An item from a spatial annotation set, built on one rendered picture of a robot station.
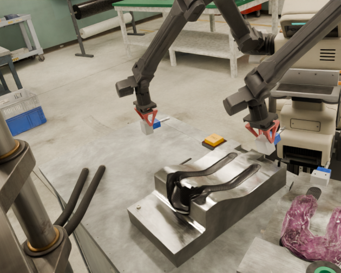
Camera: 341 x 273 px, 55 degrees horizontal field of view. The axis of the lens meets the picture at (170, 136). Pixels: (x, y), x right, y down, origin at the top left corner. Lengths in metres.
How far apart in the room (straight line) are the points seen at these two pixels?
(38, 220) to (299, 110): 1.14
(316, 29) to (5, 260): 0.81
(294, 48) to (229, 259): 0.61
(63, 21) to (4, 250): 7.25
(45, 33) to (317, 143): 6.59
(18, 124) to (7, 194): 3.43
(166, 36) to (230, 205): 0.57
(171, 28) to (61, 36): 6.62
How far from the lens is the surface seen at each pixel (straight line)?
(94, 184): 1.26
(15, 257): 0.47
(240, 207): 1.08
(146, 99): 1.34
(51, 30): 7.55
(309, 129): 1.53
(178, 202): 1.08
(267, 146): 1.15
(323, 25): 0.92
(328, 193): 1.15
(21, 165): 0.68
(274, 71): 0.97
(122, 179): 1.36
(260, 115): 1.09
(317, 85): 1.40
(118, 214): 1.21
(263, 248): 0.89
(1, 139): 0.69
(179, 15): 1.05
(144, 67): 1.21
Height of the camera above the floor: 1.59
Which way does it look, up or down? 30 degrees down
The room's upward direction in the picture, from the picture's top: 10 degrees counter-clockwise
